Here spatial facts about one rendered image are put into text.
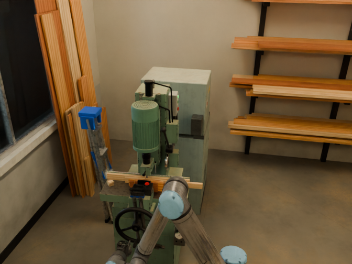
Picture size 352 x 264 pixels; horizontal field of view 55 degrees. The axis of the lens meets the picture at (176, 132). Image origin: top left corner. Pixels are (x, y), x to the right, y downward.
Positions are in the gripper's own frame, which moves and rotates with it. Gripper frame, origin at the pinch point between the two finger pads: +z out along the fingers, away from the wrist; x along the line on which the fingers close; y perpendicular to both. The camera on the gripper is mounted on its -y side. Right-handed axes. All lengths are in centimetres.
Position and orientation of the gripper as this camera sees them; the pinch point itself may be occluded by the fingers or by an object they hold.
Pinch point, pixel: (128, 245)
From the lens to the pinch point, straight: 227.3
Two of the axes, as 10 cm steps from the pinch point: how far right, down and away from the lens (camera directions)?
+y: 0.5, -9.9, -1.0
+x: -9.9, -0.7, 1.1
